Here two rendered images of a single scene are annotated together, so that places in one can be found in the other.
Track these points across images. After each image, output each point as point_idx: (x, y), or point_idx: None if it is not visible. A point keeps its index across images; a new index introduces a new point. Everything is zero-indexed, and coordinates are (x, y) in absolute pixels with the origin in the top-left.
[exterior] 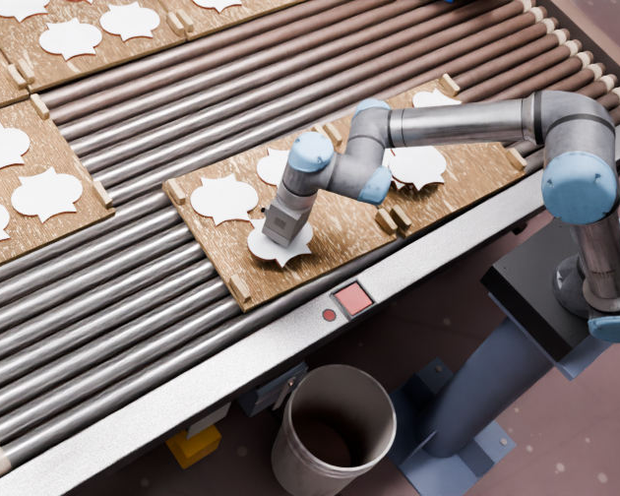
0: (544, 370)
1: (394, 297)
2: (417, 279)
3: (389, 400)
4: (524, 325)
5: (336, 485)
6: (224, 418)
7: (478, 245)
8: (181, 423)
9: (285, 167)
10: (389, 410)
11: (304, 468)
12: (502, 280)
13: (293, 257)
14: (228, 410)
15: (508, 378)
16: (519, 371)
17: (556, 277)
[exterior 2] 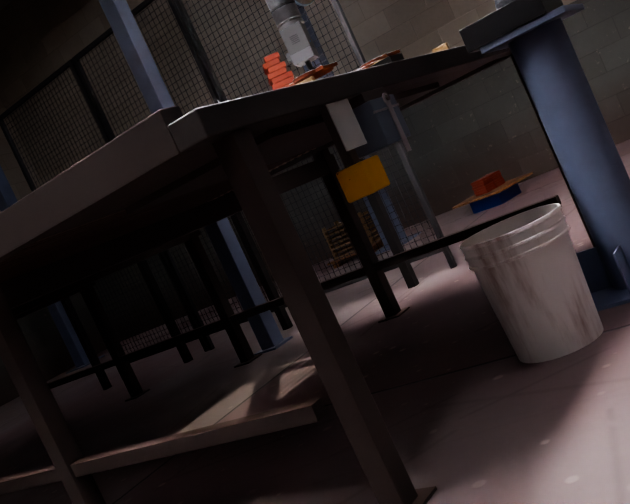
0: (577, 72)
1: (415, 63)
2: (422, 55)
3: (534, 208)
4: (510, 28)
5: (568, 278)
6: (465, 383)
7: (451, 51)
8: (310, 82)
9: (266, 0)
10: (542, 212)
11: (524, 273)
12: (472, 28)
13: (326, 66)
14: (464, 380)
15: (570, 103)
16: (565, 86)
17: (497, 4)
